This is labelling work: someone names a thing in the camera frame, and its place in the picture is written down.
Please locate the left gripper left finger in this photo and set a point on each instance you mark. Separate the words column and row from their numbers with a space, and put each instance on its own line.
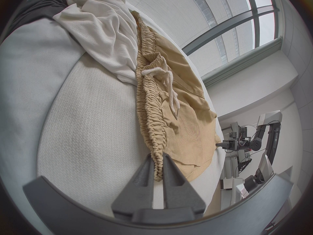
column 139, row 192

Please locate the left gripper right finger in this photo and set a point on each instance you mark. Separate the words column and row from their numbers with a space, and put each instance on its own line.
column 181, row 194

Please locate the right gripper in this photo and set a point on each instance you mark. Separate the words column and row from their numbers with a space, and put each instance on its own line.
column 231, row 145

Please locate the tan shorts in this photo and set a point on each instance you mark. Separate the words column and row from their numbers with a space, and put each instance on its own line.
column 185, row 111

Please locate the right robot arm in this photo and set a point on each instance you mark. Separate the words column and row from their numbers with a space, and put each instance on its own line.
column 273, row 141

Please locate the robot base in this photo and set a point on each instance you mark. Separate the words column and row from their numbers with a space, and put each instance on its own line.
column 227, row 170

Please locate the bed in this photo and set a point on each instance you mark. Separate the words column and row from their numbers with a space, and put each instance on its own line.
column 97, row 131

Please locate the grey-green curtain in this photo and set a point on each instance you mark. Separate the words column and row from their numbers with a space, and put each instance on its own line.
column 244, row 62

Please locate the window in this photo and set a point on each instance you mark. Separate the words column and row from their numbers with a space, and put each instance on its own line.
column 220, row 21

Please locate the white garment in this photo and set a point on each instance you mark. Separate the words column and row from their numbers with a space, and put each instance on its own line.
column 102, row 33

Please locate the black garment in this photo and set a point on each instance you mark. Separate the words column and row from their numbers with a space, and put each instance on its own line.
column 36, row 8

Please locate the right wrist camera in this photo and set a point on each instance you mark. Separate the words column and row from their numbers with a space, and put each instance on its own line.
column 233, row 134

